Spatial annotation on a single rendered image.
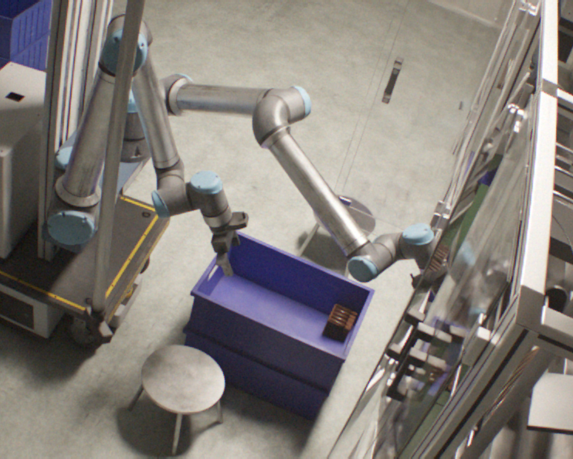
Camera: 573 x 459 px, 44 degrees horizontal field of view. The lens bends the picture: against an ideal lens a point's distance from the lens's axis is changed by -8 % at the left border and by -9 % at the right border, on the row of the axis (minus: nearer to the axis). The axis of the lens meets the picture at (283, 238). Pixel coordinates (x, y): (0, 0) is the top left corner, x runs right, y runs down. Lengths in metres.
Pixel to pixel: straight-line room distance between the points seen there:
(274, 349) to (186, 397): 0.38
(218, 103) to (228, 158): 1.45
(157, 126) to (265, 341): 0.93
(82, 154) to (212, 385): 0.99
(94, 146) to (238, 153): 2.10
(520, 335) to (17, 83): 2.34
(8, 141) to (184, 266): 1.18
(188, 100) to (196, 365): 0.96
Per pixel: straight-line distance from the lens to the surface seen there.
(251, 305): 3.03
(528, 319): 1.00
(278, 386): 2.92
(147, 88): 2.21
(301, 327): 3.01
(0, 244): 2.86
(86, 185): 2.23
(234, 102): 2.63
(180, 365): 2.74
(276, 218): 3.80
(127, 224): 3.11
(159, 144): 2.32
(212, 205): 2.30
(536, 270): 1.08
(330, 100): 4.89
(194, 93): 2.77
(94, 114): 2.09
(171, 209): 2.30
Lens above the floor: 2.39
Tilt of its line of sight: 40 degrees down
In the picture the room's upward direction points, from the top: 17 degrees clockwise
